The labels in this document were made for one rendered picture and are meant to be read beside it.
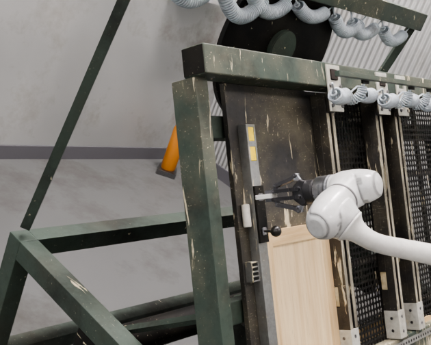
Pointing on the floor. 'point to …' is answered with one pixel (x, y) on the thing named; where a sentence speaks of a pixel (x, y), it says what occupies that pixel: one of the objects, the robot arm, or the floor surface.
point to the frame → (102, 337)
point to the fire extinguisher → (169, 161)
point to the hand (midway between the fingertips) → (266, 196)
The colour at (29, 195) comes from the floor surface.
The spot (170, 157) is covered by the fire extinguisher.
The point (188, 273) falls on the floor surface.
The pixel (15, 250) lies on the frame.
